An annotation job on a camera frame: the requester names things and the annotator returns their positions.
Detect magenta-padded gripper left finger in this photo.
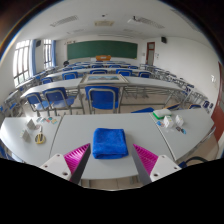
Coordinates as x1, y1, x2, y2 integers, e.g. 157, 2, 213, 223
39, 143, 92, 185

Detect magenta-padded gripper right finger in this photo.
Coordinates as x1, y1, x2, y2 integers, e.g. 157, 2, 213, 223
131, 143, 183, 187

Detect blue terry towel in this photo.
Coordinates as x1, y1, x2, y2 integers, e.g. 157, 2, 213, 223
91, 127, 130, 160

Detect small white box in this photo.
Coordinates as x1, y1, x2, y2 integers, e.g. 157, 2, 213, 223
163, 115, 175, 129
174, 114, 185, 128

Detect small colourful cards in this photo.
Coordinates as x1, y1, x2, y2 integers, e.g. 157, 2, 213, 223
35, 116, 58, 125

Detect green and white box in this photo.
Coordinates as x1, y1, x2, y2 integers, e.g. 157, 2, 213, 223
152, 108, 173, 120

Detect red-brown door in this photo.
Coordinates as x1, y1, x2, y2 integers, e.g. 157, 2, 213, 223
210, 63, 224, 143

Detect blue classroom chairs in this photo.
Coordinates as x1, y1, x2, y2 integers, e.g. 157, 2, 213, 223
0, 59, 214, 116

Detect grey classroom desks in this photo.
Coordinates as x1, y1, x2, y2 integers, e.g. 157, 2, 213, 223
3, 59, 209, 111

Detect large paned window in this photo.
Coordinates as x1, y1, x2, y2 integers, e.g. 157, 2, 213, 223
13, 39, 32, 88
42, 38, 53, 70

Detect blue curtain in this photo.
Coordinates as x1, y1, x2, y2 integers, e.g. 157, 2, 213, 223
50, 39, 57, 68
30, 39, 38, 76

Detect brown door with window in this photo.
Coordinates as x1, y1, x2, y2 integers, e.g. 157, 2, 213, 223
145, 41, 156, 66

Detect orange lectern top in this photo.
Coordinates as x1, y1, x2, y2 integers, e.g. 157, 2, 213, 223
95, 54, 112, 62

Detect green chalkboard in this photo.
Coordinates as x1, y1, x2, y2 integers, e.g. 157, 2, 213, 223
66, 40, 139, 61

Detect ceiling light panels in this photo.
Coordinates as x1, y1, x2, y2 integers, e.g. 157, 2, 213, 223
49, 13, 164, 29

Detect ceiling air vent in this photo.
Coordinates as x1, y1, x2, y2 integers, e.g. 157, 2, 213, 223
94, 20, 115, 27

